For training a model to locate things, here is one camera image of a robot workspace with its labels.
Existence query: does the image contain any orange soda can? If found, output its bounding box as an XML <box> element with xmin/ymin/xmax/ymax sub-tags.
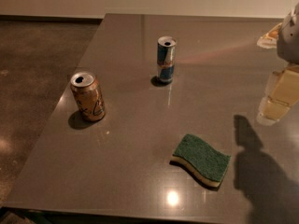
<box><xmin>70</xmin><ymin>71</ymin><xmax>106</xmax><ymax>122</ymax></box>

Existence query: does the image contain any green yellow sponge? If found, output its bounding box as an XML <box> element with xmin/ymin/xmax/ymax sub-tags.
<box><xmin>171</xmin><ymin>134</ymin><xmax>231</xmax><ymax>188</ymax></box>

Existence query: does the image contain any blue silver energy drink can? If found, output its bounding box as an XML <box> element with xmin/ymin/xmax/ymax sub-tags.
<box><xmin>157</xmin><ymin>36</ymin><xmax>177</xmax><ymax>83</ymax></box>

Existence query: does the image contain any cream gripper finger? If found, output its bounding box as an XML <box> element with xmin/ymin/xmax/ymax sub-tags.
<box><xmin>257</xmin><ymin>23</ymin><xmax>282</xmax><ymax>49</ymax></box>
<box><xmin>257</xmin><ymin>63</ymin><xmax>299</xmax><ymax>126</ymax></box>

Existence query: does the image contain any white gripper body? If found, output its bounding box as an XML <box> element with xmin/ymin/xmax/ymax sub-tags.
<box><xmin>277</xmin><ymin>3</ymin><xmax>299</xmax><ymax>64</ymax></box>

